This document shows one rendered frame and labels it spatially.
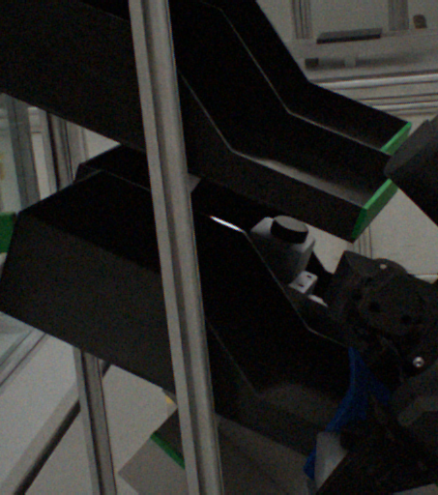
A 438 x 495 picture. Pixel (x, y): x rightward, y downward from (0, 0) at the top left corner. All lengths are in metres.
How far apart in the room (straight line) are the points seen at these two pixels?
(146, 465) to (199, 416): 0.08
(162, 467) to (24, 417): 1.05
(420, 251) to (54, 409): 2.99
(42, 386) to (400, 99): 2.82
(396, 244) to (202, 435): 3.97
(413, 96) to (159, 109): 3.89
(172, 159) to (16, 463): 1.05
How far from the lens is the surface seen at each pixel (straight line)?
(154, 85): 0.76
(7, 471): 1.74
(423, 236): 4.75
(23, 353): 2.12
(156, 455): 0.87
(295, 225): 1.01
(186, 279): 0.78
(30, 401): 1.97
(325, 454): 0.72
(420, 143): 0.69
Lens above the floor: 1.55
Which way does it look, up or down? 15 degrees down
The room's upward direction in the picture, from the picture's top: 6 degrees counter-clockwise
